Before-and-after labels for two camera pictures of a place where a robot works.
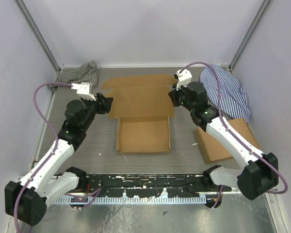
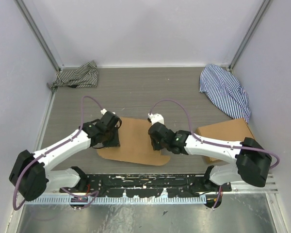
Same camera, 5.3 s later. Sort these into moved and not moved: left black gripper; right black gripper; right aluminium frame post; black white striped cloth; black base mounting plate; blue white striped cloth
Moved: right black gripper; left black gripper
Not moved: right aluminium frame post; blue white striped cloth; black base mounting plate; black white striped cloth
